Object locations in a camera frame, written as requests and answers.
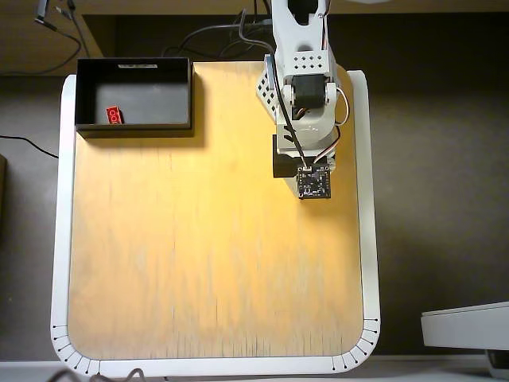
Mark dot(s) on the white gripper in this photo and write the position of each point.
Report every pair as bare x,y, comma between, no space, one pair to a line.
283,166

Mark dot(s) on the red lego block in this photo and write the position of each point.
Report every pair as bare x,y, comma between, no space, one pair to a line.
114,115

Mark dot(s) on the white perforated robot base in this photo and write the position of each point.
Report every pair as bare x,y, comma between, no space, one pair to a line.
265,93

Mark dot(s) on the black rectangular bin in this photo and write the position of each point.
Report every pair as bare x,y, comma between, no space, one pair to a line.
151,99

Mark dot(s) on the white flat device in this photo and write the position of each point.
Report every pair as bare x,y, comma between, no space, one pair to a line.
465,326

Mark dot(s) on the tan wooden desk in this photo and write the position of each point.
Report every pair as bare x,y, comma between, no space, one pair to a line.
20,47

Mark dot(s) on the dark brown box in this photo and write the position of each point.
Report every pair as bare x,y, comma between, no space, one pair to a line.
2,191

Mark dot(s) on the black camera circuit board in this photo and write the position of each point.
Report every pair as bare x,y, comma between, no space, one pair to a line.
314,183

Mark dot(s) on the white table edge frame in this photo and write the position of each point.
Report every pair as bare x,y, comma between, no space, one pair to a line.
59,238

